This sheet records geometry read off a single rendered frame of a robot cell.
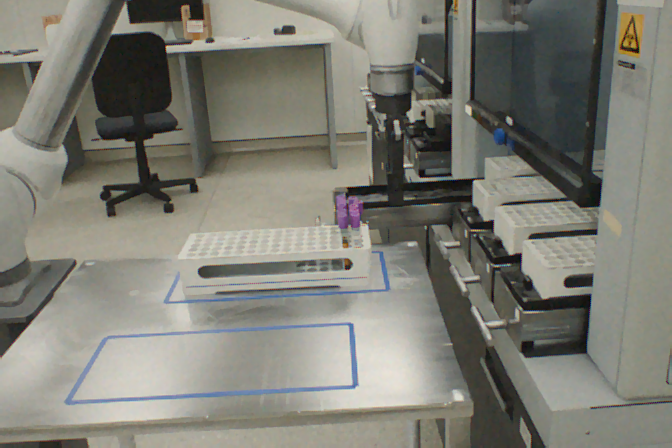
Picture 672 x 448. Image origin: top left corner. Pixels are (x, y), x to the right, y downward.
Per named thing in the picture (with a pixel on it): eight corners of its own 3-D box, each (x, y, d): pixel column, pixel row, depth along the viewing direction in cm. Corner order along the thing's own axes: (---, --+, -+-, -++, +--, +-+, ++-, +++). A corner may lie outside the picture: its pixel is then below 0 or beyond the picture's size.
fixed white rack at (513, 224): (650, 226, 115) (654, 195, 113) (681, 249, 106) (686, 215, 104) (492, 238, 114) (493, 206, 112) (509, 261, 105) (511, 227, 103)
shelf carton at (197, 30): (185, 41, 437) (180, 5, 429) (190, 38, 458) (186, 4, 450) (208, 39, 438) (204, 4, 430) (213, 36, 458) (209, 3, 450)
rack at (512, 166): (610, 175, 144) (612, 149, 142) (631, 188, 135) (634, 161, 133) (483, 183, 143) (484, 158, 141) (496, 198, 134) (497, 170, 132)
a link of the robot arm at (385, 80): (411, 59, 128) (411, 88, 130) (367, 62, 128) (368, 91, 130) (418, 65, 120) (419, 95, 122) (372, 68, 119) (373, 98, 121)
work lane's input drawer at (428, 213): (618, 198, 148) (622, 162, 145) (648, 220, 135) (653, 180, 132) (314, 219, 146) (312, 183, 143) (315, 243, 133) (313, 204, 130)
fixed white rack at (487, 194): (612, 199, 130) (615, 170, 128) (636, 216, 120) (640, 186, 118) (471, 209, 129) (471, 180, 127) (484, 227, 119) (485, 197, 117)
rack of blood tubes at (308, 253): (369, 257, 106) (367, 223, 103) (372, 285, 96) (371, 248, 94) (195, 267, 106) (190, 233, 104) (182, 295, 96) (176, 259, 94)
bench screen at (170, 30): (211, 38, 449) (203, -31, 433) (205, 40, 432) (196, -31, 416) (139, 41, 453) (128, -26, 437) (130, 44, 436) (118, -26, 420)
